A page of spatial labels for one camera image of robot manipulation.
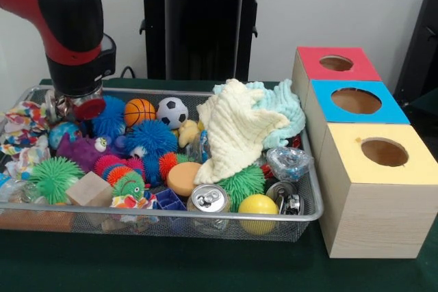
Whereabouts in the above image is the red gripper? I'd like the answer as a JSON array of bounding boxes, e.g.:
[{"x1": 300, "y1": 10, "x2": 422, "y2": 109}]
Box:
[{"x1": 73, "y1": 97, "x2": 107, "y2": 137}]

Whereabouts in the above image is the silver jar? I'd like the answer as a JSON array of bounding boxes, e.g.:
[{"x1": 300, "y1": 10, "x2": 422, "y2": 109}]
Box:
[{"x1": 44, "y1": 92, "x2": 75, "y2": 124}]

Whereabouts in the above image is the multicoloured spiky caterpillar toy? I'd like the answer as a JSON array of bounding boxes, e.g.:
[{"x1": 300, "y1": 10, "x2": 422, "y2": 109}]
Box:
[{"x1": 94, "y1": 154, "x2": 146, "y2": 200}]

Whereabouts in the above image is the cream and mint cloth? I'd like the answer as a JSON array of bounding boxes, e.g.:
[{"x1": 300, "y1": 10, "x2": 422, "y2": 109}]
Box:
[{"x1": 194, "y1": 78, "x2": 306, "y2": 185}]

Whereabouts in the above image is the wooden box with three holes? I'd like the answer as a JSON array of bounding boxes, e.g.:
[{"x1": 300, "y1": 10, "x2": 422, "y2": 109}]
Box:
[{"x1": 289, "y1": 46, "x2": 438, "y2": 259}]

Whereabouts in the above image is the blue spiky rubber ball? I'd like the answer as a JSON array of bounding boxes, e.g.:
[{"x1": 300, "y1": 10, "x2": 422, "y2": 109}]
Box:
[{"x1": 91, "y1": 95, "x2": 127, "y2": 139}]

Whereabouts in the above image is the purple spiky rubber toy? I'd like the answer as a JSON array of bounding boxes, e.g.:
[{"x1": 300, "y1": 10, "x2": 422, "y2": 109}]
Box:
[{"x1": 56, "y1": 134, "x2": 119, "y2": 173}]

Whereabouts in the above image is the orange toy basketball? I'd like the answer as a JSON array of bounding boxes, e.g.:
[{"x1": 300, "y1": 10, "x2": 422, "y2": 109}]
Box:
[{"x1": 123, "y1": 98, "x2": 157, "y2": 128}]

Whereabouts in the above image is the green spiky rubber toy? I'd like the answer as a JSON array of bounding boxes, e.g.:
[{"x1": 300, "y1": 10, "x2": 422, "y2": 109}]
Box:
[{"x1": 29, "y1": 157, "x2": 85, "y2": 205}]

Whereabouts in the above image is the plain wooden cube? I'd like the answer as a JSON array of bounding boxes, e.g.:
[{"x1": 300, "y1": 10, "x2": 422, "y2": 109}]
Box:
[{"x1": 65, "y1": 171, "x2": 114, "y2": 207}]

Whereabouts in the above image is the black and white soccer ball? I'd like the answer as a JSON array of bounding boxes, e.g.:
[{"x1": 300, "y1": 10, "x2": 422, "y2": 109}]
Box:
[{"x1": 156, "y1": 96, "x2": 189, "y2": 127}]

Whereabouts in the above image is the round orange sponge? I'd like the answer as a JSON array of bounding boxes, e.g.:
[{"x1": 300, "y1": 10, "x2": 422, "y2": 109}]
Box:
[{"x1": 166, "y1": 161, "x2": 203, "y2": 197}]

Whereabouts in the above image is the dark green tablecloth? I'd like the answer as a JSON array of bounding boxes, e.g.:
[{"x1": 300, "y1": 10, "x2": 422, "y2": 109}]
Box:
[
  {"x1": 409, "y1": 87, "x2": 438, "y2": 125},
  {"x1": 0, "y1": 78, "x2": 438, "y2": 292}
]

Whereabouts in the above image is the yellow ball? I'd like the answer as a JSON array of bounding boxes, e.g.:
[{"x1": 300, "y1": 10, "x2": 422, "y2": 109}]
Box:
[{"x1": 237, "y1": 194, "x2": 280, "y2": 236}]

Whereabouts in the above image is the black monitor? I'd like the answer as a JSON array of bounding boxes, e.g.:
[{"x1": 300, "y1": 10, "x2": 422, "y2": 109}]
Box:
[{"x1": 393, "y1": 0, "x2": 438, "y2": 101}]

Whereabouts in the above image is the black cable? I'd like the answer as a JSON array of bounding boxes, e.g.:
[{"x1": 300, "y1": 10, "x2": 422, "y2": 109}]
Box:
[{"x1": 119, "y1": 65, "x2": 138, "y2": 79}]

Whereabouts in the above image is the silver wire mesh bin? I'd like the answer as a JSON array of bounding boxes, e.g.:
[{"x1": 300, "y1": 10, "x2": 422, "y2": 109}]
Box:
[{"x1": 0, "y1": 85, "x2": 324, "y2": 244}]

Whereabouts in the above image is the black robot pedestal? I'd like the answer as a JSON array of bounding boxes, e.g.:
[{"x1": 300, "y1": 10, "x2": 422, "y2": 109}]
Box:
[{"x1": 132, "y1": 0, "x2": 274, "y2": 83}]

